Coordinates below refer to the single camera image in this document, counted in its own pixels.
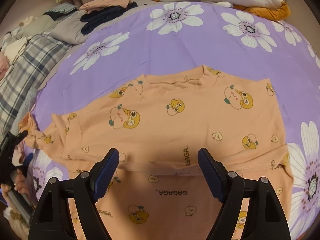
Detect orange cartoon print shirt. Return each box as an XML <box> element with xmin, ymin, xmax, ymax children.
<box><xmin>18</xmin><ymin>66</ymin><xmax>293</xmax><ymax>239</ymax></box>

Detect left hand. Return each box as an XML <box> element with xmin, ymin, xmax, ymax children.
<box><xmin>1</xmin><ymin>170</ymin><xmax>31</xmax><ymax>213</ymax></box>

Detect plaid blanket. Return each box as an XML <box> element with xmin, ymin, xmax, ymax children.
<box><xmin>1</xmin><ymin>34</ymin><xmax>72</xmax><ymax>135</ymax></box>

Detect grey pillow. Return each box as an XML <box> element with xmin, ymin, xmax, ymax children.
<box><xmin>16</xmin><ymin>11</ymin><xmax>89</xmax><ymax>45</ymax></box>

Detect navy blue garment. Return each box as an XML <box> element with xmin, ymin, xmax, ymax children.
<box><xmin>80</xmin><ymin>2</ymin><xmax>137</xmax><ymax>35</ymax></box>

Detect pink folded garment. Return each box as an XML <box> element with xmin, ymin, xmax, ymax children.
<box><xmin>79</xmin><ymin>0</ymin><xmax>133</xmax><ymax>14</ymax></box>

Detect purple floral bedsheet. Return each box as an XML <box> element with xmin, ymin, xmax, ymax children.
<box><xmin>31</xmin><ymin>2</ymin><xmax>319</xmax><ymax>239</ymax></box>

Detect orange mustard cloth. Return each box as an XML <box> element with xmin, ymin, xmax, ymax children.
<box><xmin>233</xmin><ymin>1</ymin><xmax>291</xmax><ymax>21</ymax></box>

